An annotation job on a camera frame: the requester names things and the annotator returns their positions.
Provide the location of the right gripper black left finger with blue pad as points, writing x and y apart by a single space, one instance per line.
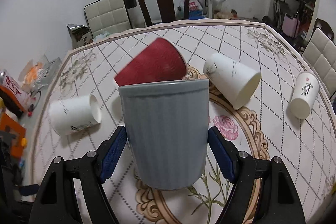
56 200

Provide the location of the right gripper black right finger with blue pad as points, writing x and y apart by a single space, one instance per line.
277 199

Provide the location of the grey ribbed cup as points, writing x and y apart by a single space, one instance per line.
167 127

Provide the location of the white paper cup left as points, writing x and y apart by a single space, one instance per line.
74 114

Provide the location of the white paper cup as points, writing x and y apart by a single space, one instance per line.
236 81
74 114
304 94

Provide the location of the white paper cup right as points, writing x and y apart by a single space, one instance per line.
304 94

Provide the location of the white paper cup centre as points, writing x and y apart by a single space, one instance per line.
236 81

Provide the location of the red corrugated paper cup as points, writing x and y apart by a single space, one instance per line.
159 61

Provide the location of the orange box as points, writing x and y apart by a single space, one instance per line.
14 135

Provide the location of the floral patterned tablecloth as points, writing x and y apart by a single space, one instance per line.
265 127

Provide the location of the clear plastic snack bag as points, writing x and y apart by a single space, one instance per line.
38 74

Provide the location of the red white snack bag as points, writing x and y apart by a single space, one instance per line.
15 99

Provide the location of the beige padded chair right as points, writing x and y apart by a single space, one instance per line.
320 54

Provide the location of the beige padded chair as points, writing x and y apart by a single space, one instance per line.
107 16
320 54

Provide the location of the silver foil bag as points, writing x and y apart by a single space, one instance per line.
80 35

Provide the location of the pink suitcase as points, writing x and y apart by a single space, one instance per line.
290 25

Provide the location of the beige padded chair left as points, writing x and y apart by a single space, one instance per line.
107 16

